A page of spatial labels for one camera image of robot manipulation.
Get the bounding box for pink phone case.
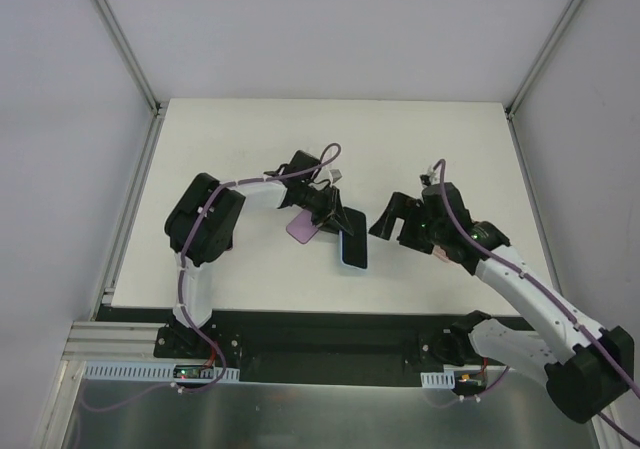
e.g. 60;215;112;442
433;247;449;262

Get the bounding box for purple phone black screen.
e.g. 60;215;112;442
286;210;319;244

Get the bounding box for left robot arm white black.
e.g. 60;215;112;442
154;143;368;367

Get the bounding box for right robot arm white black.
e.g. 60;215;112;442
369;182;639;423

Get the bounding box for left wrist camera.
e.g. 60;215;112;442
328;169;342;183

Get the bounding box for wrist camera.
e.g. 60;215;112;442
328;169;342;183
419;170;439;187

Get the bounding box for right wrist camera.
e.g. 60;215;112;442
419;170;439;187

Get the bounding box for right white cable duct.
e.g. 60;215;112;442
420;370;456;390

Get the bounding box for white cable duct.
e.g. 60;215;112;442
420;370;456;390
84;361;240;384

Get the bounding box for left aluminium corner post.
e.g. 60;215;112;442
90;0;162;116

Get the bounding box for aluminium corner post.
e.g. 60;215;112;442
505;0;587;121
90;0;162;116

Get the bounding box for left white cable duct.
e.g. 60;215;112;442
84;361;240;384

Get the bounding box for right aluminium corner post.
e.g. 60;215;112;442
505;0;587;121

